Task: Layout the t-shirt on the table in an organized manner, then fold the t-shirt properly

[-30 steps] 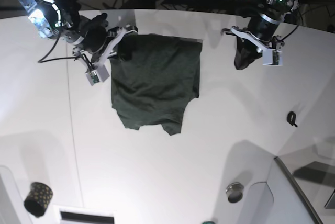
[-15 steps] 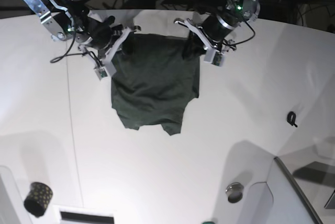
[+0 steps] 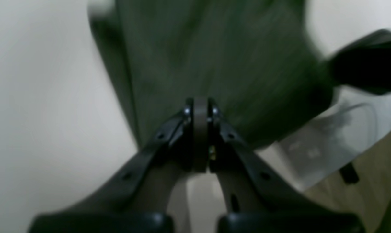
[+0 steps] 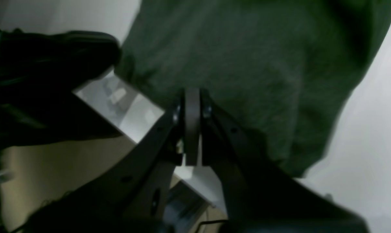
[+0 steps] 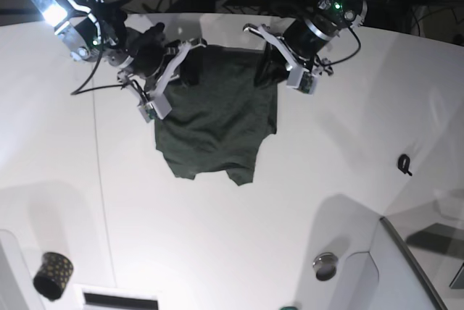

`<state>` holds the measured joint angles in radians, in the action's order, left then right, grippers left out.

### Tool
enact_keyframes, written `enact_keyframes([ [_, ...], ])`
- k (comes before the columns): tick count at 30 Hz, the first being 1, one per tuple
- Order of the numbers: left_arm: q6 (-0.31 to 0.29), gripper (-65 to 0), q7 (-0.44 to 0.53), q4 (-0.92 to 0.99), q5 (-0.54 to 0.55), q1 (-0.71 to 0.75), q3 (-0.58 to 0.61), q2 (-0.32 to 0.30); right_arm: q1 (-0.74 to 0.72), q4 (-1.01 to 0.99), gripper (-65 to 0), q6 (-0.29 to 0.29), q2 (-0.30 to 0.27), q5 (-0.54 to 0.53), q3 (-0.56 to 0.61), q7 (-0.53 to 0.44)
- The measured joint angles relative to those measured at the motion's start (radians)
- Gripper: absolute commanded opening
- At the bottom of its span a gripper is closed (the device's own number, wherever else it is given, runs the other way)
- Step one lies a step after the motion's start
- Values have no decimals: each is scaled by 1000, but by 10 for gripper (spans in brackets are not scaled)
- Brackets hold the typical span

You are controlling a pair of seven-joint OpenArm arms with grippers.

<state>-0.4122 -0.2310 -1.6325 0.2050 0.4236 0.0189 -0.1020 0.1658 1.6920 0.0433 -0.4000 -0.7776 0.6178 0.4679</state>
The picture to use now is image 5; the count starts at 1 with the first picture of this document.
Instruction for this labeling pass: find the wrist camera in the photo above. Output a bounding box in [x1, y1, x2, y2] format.
[286, 67, 319, 95]
[138, 94, 172, 123]

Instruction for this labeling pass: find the small green object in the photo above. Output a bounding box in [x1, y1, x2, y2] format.
[280, 306, 298, 310]

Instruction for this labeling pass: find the small black clip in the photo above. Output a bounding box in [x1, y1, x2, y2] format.
[397, 154, 413, 176]

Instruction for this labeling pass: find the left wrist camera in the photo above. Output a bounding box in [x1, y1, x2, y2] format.
[286, 67, 319, 95]

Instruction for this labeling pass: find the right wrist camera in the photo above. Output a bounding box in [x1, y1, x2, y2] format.
[138, 94, 172, 123]

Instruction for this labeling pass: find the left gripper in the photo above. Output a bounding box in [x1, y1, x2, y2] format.
[243, 16, 334, 87]

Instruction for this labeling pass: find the black patterned cup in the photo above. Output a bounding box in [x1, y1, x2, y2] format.
[33, 252, 74, 301]

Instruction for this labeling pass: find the dark green t-shirt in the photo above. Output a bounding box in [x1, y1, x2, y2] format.
[154, 46, 278, 185]

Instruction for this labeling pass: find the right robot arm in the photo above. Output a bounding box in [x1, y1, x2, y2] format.
[30, 0, 207, 103]

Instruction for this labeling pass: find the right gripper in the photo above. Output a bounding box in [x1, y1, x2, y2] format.
[115, 22, 207, 102]

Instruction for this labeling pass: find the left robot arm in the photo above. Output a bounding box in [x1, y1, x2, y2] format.
[243, 0, 368, 94]

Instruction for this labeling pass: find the black white flat device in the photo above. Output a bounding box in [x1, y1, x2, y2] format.
[74, 284, 160, 310]

